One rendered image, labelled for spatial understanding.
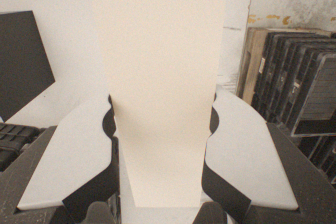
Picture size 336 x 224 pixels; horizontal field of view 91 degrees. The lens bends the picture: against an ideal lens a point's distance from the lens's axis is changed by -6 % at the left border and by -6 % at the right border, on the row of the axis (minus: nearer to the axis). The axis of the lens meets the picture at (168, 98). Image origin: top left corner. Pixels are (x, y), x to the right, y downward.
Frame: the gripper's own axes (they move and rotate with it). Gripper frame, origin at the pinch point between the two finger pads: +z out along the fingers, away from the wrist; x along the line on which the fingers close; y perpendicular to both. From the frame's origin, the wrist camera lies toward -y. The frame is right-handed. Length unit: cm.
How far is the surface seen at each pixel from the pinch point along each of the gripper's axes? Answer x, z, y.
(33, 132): -50, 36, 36
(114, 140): -20, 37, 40
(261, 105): 58, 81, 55
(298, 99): 57, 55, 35
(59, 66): -33, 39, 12
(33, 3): -35, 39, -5
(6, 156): -51, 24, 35
